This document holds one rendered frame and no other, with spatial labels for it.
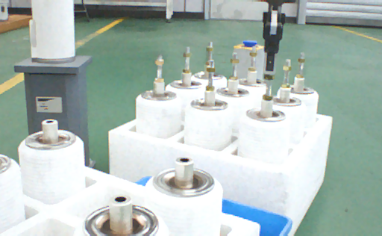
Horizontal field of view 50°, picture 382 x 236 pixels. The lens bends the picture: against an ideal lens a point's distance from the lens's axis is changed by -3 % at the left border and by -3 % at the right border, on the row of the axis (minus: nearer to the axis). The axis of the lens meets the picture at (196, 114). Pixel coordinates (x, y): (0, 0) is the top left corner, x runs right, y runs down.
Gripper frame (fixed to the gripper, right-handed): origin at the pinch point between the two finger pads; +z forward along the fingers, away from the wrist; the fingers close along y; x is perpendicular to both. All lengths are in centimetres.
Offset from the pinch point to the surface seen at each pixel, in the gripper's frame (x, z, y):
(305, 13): -50, 21, 522
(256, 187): 0.4, 21.1, -7.9
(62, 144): 28.8, 9.8, -24.0
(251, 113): 2.7, 9.7, -0.3
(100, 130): 53, 35, 49
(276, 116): -2.1, 9.8, -0.4
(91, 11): 238, 31, 479
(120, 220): 13.4, 8.8, -42.9
